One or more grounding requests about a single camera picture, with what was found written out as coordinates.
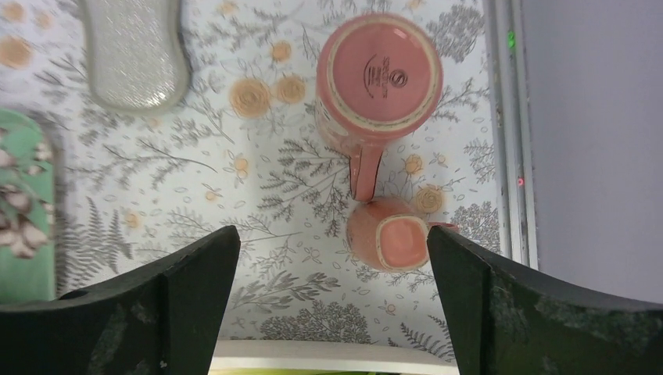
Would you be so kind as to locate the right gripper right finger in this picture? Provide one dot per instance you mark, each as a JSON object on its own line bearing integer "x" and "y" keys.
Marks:
{"x": 506, "y": 318}

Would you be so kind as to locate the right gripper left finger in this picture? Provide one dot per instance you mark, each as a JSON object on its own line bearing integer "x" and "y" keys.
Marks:
{"x": 161, "y": 318}

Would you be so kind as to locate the small pink mug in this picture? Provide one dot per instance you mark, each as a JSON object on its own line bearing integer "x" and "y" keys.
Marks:
{"x": 389, "y": 234}

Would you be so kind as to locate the green floral tray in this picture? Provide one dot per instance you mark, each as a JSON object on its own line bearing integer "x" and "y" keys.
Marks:
{"x": 28, "y": 204}

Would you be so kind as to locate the tall pink patterned mug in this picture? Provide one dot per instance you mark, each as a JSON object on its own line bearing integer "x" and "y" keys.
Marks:
{"x": 379, "y": 78}

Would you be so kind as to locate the white rectangular basin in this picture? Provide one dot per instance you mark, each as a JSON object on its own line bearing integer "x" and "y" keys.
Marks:
{"x": 324, "y": 356}

